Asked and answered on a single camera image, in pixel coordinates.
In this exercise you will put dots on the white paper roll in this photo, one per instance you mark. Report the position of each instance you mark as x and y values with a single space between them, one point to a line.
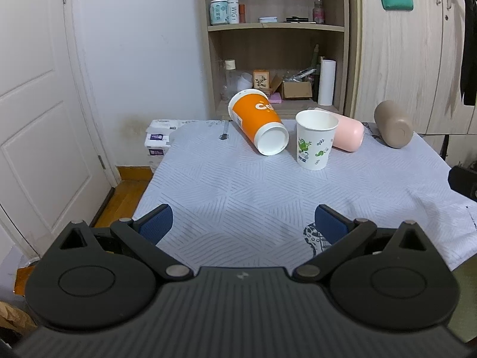
327 82

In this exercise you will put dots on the teal white pump bottle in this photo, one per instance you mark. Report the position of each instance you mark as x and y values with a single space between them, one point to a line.
219 11

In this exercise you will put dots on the dark green bottle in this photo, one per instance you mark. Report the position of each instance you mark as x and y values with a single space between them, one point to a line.
316 71

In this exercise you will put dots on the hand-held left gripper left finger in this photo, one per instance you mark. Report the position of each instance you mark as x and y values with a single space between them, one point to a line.
158 223

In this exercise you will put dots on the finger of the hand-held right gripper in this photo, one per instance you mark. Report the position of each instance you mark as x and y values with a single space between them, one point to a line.
465 182

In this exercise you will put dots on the wooden wardrobe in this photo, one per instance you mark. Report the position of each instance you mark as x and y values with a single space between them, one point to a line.
410 56

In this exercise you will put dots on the open cardboard box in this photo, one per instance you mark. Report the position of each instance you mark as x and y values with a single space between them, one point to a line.
297 90

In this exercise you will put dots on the pink cup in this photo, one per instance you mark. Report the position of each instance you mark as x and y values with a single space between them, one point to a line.
349 132

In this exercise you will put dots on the brown paper bag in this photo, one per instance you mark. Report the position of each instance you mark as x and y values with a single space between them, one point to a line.
13 317

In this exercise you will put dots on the orange paper cup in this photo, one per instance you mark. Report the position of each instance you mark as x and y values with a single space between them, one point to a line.
253 116

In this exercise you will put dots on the translucent plastic cup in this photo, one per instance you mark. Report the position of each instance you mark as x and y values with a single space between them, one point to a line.
245 81

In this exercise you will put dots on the black flat item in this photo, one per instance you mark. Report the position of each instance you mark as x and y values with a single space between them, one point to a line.
297 19

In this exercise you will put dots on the white round tin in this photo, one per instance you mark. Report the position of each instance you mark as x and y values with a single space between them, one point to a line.
268 19

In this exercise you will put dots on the tan cup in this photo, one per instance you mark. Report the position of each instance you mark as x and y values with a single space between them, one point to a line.
393 123

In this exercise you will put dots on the white door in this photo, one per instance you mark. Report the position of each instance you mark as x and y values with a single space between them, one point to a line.
41 119

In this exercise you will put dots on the brown box with plant print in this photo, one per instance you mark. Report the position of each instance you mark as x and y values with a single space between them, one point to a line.
261 80

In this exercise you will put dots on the white cup with green print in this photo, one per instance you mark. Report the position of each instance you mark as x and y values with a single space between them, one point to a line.
315 147

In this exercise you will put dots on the pink flat box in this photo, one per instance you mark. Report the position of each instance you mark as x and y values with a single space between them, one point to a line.
275 98

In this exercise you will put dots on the small orange bottle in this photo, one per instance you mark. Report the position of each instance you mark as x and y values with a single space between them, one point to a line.
242 14

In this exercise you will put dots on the white patterned table cloth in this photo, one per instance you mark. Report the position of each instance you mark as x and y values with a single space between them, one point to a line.
238 194

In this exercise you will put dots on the black hanging garment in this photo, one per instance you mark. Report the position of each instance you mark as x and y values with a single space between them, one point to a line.
468 44

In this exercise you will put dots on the wooden shelf unit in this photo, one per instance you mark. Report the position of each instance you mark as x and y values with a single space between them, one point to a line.
275 44

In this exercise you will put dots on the pink jar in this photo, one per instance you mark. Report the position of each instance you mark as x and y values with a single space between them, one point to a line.
318 13

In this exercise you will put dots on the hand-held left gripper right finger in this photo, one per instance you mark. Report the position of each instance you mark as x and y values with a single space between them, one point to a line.
329 224

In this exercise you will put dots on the clear bottle beige cap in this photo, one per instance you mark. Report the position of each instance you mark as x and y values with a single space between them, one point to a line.
230 78

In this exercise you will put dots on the white tall bottle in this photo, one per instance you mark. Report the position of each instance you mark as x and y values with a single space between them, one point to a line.
233 7

